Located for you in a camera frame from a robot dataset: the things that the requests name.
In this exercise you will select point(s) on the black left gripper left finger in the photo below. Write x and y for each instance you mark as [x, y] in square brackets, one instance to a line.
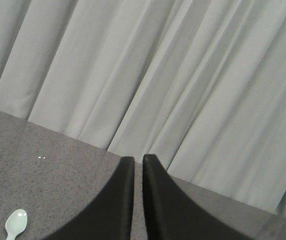
[109, 215]

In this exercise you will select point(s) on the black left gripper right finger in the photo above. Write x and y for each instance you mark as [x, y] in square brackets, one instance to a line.
[171, 214]

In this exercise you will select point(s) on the pale green plastic spoon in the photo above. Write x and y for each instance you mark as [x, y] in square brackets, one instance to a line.
[16, 224]

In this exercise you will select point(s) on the white curtain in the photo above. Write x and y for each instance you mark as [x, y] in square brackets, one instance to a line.
[201, 84]

